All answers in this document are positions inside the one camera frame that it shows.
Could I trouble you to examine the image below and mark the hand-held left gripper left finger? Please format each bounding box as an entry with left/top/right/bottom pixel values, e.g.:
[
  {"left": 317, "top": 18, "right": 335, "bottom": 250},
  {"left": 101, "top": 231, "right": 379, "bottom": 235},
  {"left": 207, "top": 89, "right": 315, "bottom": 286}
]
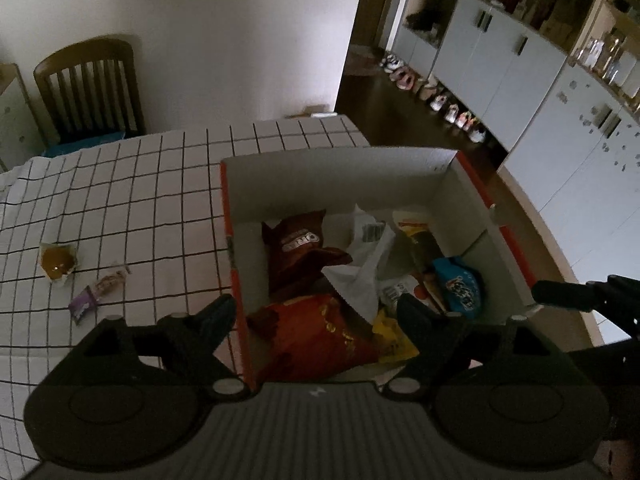
[{"left": 75, "top": 293, "right": 251, "bottom": 401}]

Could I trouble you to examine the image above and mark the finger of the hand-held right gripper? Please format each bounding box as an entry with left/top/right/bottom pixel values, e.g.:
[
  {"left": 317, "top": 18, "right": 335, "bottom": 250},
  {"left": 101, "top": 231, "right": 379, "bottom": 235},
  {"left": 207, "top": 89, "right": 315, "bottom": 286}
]
[{"left": 531, "top": 280, "right": 613, "bottom": 314}]

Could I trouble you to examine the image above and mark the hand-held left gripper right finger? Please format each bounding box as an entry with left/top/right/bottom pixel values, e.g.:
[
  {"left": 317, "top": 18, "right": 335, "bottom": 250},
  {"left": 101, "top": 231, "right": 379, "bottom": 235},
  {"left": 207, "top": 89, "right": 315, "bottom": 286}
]
[{"left": 381, "top": 292, "right": 556, "bottom": 401}]

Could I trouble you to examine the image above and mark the white orange snack packet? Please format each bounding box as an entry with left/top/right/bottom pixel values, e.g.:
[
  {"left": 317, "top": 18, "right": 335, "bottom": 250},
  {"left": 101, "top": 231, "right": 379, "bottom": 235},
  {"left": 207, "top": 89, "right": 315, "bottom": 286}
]
[{"left": 377, "top": 270, "right": 446, "bottom": 317}]

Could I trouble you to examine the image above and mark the yellow candy packet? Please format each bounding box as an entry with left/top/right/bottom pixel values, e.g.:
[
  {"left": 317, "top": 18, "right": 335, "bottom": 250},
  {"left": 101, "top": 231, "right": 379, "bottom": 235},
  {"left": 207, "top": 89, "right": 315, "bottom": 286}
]
[{"left": 372, "top": 307, "right": 421, "bottom": 365}]

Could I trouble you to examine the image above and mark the blue snack packet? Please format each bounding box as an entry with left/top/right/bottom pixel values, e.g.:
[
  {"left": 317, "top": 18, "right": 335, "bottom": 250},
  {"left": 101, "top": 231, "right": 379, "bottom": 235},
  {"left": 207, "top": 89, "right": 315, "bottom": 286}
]
[{"left": 431, "top": 256, "right": 484, "bottom": 319}]

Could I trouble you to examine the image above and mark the white snack packet with barcode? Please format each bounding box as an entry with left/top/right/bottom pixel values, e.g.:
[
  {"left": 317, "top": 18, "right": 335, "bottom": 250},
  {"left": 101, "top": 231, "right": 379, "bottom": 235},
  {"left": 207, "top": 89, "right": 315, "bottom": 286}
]
[{"left": 320, "top": 203, "right": 401, "bottom": 324}]

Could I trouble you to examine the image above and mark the brown cookie packet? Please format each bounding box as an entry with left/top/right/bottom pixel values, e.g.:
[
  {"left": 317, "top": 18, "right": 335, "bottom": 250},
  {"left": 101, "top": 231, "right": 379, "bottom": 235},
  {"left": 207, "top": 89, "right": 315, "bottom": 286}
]
[{"left": 261, "top": 210, "right": 354, "bottom": 304}]

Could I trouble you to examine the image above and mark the red orange chips packet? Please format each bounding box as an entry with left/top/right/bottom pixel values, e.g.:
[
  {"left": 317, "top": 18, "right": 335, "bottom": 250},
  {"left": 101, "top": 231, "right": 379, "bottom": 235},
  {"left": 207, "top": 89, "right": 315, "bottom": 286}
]
[{"left": 246, "top": 294, "right": 381, "bottom": 384}]

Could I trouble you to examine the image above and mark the red cardboard box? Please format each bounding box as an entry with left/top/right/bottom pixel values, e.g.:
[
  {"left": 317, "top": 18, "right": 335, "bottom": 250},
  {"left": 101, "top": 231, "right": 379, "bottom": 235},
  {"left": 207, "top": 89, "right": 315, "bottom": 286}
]
[{"left": 220, "top": 147, "right": 539, "bottom": 394}]

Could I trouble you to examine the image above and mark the small beige candy bar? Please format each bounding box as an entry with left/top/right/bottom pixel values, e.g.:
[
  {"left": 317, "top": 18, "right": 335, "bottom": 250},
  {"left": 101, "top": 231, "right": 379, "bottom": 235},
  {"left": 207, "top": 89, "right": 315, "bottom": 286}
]
[{"left": 95, "top": 263, "right": 132, "bottom": 296}]

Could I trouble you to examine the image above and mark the white black checkered tablecloth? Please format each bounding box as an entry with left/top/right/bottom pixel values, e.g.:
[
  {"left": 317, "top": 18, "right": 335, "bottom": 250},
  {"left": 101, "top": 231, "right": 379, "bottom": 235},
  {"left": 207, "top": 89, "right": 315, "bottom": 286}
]
[{"left": 0, "top": 115, "right": 372, "bottom": 480}]

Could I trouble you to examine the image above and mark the purple candy wrapper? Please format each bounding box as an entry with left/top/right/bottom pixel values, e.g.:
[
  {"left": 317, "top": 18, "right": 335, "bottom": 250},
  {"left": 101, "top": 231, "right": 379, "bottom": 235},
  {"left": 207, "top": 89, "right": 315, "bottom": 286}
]
[{"left": 69, "top": 285, "right": 101, "bottom": 321}]

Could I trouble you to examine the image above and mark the round brown pastry in wrapper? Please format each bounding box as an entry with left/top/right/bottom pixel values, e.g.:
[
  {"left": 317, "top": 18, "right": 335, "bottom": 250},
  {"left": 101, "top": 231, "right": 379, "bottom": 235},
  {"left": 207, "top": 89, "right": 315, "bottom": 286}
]
[{"left": 39, "top": 241, "right": 80, "bottom": 286}]

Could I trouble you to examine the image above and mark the row of shoes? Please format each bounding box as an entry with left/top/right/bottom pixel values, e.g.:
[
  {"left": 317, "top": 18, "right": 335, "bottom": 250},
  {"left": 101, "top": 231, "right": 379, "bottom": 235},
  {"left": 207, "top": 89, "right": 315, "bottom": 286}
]
[{"left": 380, "top": 52, "right": 489, "bottom": 145}]

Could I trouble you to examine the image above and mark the blue seat cushion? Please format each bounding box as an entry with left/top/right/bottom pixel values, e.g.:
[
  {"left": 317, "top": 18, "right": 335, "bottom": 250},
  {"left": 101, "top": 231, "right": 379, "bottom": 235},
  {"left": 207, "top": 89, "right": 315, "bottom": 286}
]
[{"left": 42, "top": 130, "right": 126, "bottom": 159}]

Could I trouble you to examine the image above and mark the cluster of glass jars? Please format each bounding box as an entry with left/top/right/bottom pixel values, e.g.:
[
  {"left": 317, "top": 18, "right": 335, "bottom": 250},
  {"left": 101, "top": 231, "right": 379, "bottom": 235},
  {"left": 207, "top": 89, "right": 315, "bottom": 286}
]
[{"left": 572, "top": 30, "right": 640, "bottom": 92}]

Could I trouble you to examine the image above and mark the brown wooden chair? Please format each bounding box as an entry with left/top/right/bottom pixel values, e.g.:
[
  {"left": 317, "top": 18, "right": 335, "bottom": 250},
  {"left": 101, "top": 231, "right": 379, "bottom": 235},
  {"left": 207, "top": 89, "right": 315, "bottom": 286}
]
[{"left": 33, "top": 38, "right": 147, "bottom": 150}]

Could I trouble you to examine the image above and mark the wooden sideboard with white doors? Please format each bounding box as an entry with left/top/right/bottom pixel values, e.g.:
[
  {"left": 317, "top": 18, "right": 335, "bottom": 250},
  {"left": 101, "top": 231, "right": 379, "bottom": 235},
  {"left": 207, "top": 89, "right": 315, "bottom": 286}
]
[{"left": 0, "top": 62, "right": 45, "bottom": 172}]

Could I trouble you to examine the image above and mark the white wall cabinet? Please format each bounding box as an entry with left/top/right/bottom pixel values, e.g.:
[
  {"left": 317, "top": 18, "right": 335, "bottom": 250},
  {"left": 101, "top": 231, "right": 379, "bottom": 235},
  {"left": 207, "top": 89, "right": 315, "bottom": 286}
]
[{"left": 390, "top": 0, "right": 640, "bottom": 313}]

